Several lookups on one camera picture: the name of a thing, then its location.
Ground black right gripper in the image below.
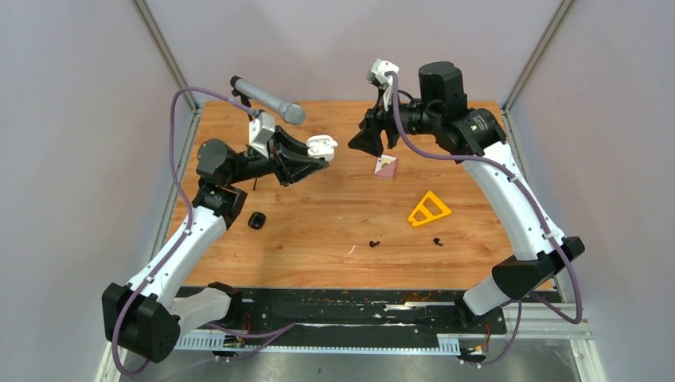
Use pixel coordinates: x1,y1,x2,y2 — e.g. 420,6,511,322
349,88,440,155

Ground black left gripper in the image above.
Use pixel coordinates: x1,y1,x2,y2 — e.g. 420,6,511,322
228,125,330,187

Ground white gold earbud charging case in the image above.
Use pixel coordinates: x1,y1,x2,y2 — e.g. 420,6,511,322
306,134,338,162

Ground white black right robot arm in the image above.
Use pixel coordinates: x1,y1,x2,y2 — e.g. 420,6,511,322
349,59,585,333

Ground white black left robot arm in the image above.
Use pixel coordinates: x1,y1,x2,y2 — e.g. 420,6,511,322
102,126,338,363

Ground black earbud case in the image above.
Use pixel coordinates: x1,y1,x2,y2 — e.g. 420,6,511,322
248,211,267,230

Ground grey microphone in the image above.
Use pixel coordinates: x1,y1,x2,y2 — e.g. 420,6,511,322
230,76,306,126

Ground yellow triangular plastic piece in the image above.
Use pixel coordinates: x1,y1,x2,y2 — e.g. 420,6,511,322
408,191,452,227

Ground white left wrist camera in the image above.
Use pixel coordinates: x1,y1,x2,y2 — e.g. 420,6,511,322
248,112,275,158

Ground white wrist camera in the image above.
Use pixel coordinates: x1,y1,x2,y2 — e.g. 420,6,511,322
248,112,275,158
366,58,400,111

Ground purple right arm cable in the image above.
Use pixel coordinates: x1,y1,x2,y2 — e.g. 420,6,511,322
384,71,584,368

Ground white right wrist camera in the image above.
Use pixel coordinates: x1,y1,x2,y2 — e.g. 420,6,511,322
366,58,400,111

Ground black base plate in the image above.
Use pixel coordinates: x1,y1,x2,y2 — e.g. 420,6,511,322
187,286,509,350

